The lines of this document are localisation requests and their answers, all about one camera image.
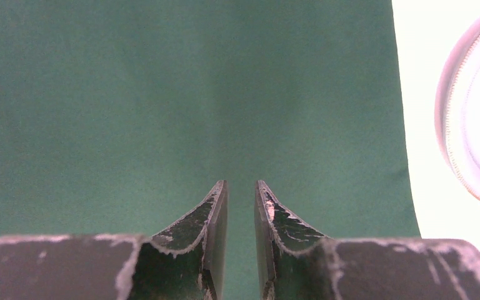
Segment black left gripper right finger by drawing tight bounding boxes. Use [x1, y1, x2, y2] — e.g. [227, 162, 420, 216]
[254, 180, 480, 299]

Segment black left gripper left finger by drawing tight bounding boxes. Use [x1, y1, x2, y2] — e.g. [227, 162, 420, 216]
[0, 181, 228, 299]

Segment dark green cloth placemat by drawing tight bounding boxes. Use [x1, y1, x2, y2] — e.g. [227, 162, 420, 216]
[0, 1, 420, 299]

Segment teal ceramic dinner plate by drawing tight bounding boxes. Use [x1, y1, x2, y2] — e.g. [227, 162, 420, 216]
[434, 17, 480, 201]

